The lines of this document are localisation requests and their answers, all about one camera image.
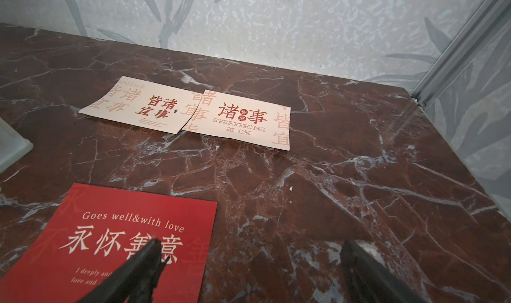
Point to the beige printed postcard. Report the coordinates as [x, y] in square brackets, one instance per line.
[146, 104]
[248, 120]

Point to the white plastic drawer organizer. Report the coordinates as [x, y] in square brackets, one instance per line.
[13, 146]

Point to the red printed postcard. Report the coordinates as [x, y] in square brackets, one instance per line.
[97, 229]

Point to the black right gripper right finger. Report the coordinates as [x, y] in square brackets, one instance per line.
[369, 281]

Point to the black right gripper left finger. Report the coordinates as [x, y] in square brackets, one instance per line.
[135, 280]

